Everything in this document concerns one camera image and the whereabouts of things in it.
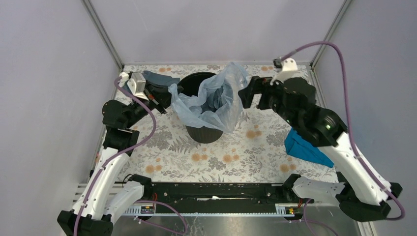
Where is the black plastic trash bin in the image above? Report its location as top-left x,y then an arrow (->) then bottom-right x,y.
179,72 -> 223,144

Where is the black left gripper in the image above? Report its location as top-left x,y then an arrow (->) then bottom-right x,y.
125,79 -> 183,128

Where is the bright blue cloth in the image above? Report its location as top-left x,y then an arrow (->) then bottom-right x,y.
284,128 -> 334,168

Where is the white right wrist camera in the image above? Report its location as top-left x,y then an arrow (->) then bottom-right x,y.
269,58 -> 298,86

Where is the grey-blue crumpled cloth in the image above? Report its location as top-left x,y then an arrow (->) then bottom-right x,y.
141,70 -> 180,86

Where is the light blue plastic trash bag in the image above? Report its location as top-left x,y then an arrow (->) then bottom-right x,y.
168,62 -> 248,133

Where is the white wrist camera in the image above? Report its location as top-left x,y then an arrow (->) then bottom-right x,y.
120,72 -> 150,101
269,58 -> 298,86

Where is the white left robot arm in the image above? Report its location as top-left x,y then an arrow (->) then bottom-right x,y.
57,80 -> 171,236

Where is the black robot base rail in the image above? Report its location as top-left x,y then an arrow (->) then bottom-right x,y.
141,182 -> 307,214

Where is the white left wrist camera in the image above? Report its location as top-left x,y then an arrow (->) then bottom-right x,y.
120,72 -> 150,101

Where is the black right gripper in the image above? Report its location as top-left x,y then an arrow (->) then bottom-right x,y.
236,75 -> 296,126

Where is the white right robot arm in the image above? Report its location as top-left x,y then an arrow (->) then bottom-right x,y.
238,76 -> 402,222

